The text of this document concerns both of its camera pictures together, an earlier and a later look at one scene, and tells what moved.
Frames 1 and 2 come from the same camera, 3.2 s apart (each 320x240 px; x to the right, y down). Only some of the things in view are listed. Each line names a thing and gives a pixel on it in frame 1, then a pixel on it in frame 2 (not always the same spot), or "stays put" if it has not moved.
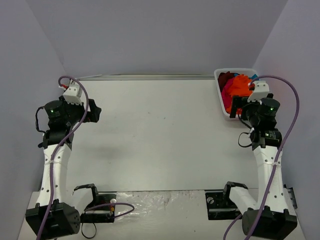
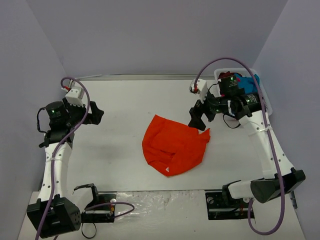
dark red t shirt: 222,79 stays put
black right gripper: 236,107 → 203,110
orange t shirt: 240,86 → 172,148
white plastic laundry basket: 240,70 stays put
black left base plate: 102,214 stays put
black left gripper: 88,110 stays put
